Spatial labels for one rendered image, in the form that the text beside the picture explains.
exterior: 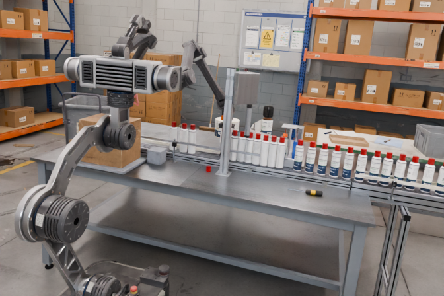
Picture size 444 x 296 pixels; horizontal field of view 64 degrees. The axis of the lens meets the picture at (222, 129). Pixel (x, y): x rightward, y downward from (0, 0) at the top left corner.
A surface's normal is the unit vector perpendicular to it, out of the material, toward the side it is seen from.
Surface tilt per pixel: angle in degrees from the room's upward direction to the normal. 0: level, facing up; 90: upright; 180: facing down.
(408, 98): 90
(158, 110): 90
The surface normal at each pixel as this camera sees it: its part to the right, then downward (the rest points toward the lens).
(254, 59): -0.27, 0.21
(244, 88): 0.61, 0.23
